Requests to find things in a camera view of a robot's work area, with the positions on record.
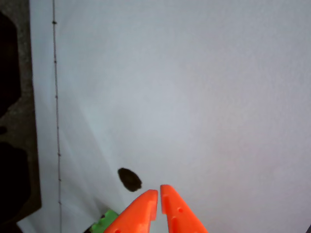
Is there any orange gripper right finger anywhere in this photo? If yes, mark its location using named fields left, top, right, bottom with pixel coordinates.
left=160, top=184, right=209, bottom=233

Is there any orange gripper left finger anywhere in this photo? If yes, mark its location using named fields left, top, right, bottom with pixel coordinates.
left=104, top=189, right=159, bottom=233

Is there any green block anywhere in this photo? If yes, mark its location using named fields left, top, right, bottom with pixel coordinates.
left=87, top=209, right=120, bottom=233

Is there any black dot mark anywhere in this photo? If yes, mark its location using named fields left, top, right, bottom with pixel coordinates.
left=117, top=167, right=143, bottom=193

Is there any black foam tray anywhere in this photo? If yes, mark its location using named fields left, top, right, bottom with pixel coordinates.
left=0, top=0, right=42, bottom=233

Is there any white paper sheet with frame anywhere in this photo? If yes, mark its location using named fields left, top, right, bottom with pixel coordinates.
left=16, top=0, right=311, bottom=233

